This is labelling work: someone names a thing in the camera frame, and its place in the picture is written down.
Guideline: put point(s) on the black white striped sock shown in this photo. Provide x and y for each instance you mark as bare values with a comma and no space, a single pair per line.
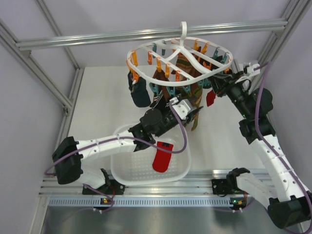
160,103

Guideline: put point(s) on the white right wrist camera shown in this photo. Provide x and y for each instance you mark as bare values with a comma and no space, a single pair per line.
251,69

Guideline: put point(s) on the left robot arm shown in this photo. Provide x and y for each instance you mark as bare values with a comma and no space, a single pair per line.
73,159

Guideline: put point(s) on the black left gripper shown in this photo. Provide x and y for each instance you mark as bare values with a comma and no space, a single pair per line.
189,118

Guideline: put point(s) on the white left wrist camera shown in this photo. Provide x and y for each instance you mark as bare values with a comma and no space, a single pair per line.
182,107

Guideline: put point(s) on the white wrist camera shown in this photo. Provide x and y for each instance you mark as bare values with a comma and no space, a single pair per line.
182,107
251,69

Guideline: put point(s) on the red santa sock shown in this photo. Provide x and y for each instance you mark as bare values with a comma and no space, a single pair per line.
210,98

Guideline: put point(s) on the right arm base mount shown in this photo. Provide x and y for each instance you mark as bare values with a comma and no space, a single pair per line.
228,185

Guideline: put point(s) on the aluminium top rail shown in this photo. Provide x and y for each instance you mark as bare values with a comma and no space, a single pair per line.
149,34

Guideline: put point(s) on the brown sock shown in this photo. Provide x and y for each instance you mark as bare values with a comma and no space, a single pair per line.
160,76

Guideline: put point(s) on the olive striped sock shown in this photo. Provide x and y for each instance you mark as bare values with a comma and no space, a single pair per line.
195,92

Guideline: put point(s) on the plain red sock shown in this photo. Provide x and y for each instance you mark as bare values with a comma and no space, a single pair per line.
162,159

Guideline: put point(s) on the white round clip hanger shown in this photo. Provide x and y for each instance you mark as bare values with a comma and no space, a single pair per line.
201,53

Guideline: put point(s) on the orange clothes peg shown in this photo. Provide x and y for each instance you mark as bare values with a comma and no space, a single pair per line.
158,64

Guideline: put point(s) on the perforated cable tray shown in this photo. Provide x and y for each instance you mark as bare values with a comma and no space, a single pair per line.
147,201

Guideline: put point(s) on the translucent white plastic basket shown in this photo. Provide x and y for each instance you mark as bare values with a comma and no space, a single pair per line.
150,166

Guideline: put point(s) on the teal clothes peg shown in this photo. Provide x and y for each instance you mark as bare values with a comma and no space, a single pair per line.
171,91

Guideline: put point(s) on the navy blue sock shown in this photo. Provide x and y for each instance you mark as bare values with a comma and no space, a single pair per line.
139,92

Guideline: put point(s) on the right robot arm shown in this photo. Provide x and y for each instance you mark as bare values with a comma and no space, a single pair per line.
289,202

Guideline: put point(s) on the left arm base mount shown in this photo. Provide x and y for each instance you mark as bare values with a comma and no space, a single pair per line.
115,188

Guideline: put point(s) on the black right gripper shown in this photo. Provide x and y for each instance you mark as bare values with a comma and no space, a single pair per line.
222,83

